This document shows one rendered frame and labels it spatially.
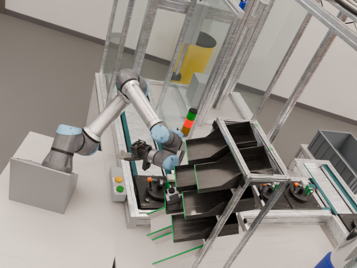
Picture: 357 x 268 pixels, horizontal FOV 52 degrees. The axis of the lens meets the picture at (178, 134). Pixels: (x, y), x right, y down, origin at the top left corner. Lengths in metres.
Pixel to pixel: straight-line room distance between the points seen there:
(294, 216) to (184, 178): 1.01
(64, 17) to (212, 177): 4.47
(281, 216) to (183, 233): 0.90
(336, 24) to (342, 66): 4.05
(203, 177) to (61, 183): 0.74
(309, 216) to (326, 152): 1.22
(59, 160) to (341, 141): 2.93
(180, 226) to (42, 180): 0.70
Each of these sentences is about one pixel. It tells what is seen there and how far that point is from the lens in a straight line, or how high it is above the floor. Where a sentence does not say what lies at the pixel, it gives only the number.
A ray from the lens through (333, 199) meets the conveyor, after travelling 2.85.
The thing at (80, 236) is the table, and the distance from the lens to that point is 1.94.
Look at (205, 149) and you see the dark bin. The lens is 1.53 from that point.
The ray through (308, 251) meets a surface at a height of 0.86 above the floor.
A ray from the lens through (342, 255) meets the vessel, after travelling 1.99.
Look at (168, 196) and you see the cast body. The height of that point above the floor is 1.24.
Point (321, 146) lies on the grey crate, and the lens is 3.69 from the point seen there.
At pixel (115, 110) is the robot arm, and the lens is 1.94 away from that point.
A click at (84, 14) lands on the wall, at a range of 5.49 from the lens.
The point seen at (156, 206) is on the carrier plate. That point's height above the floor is 0.97.
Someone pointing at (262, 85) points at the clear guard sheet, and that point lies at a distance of 3.06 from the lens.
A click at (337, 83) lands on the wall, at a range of 5.96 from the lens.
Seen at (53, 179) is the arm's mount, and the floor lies 1.10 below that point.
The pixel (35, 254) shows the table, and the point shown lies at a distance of 1.88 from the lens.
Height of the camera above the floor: 2.45
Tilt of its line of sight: 36 degrees down
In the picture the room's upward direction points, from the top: 21 degrees clockwise
